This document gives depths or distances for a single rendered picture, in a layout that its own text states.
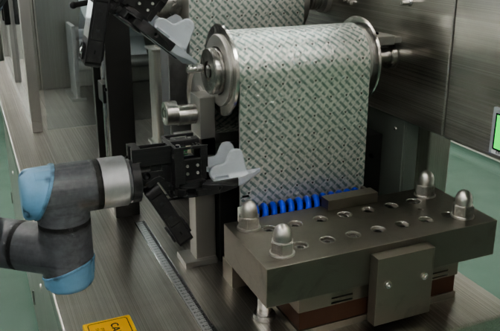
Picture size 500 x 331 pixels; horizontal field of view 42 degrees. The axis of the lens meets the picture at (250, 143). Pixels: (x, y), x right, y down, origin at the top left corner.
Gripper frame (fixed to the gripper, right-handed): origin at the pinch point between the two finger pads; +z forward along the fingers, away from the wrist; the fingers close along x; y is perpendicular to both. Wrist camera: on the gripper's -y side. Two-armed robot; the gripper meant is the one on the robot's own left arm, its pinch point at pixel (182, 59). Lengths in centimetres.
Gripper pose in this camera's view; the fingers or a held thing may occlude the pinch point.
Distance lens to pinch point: 105.1
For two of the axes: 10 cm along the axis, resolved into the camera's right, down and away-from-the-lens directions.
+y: 5.9, -8.1, 0.1
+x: -4.0, -2.8, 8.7
